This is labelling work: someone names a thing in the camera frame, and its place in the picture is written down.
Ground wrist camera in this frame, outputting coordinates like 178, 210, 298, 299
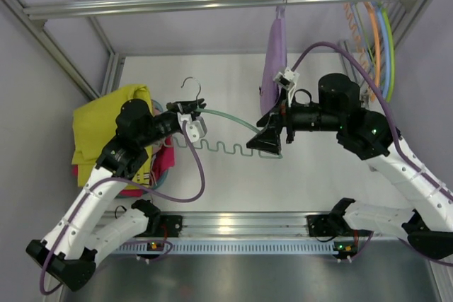
273, 67, 299, 107
177, 113, 207, 143

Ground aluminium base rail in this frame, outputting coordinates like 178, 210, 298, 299
95, 210, 436, 243

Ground purple trousers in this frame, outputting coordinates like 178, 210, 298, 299
260, 15, 287, 115

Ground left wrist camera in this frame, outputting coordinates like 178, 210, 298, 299
177, 113, 207, 143

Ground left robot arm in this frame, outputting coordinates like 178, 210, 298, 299
25, 98, 207, 296

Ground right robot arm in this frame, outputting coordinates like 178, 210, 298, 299
246, 73, 452, 261

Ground orange clothes hanger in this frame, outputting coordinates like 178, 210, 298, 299
343, 2, 382, 88

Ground yellow trousers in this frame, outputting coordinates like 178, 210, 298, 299
71, 84, 152, 187

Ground slotted cable duct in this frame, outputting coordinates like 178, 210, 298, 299
113, 240, 354, 255

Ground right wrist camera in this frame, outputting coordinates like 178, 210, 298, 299
273, 67, 299, 107

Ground magenta cloth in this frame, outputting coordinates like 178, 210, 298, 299
71, 138, 176, 188

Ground aluminium hanging rail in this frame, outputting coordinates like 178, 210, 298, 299
23, 0, 424, 21

